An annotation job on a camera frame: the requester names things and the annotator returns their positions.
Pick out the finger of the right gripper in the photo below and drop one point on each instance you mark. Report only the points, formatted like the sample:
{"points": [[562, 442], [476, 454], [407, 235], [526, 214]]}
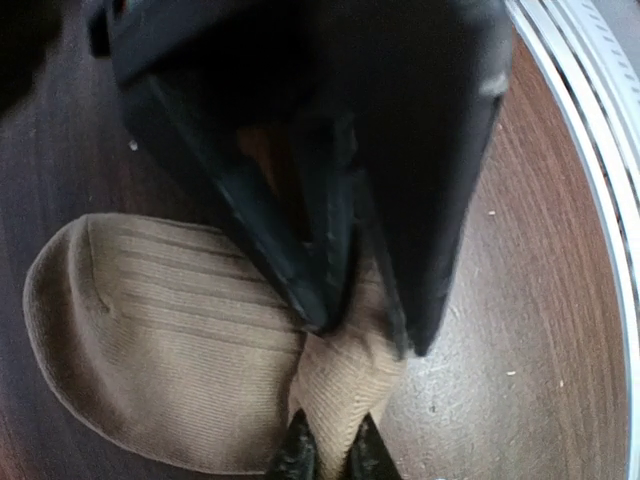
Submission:
{"points": [[419, 173], [250, 210]]}

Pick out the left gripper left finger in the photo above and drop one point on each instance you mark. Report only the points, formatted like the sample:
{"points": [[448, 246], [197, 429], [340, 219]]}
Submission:
{"points": [[296, 457]]}

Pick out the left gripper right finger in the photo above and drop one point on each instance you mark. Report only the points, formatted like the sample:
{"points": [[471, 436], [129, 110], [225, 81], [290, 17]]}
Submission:
{"points": [[369, 458]]}

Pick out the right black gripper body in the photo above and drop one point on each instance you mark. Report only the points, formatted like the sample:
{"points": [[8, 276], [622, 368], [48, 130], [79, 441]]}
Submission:
{"points": [[423, 80]]}

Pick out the tan ribbed sock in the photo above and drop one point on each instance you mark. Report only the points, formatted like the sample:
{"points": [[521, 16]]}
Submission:
{"points": [[164, 339]]}

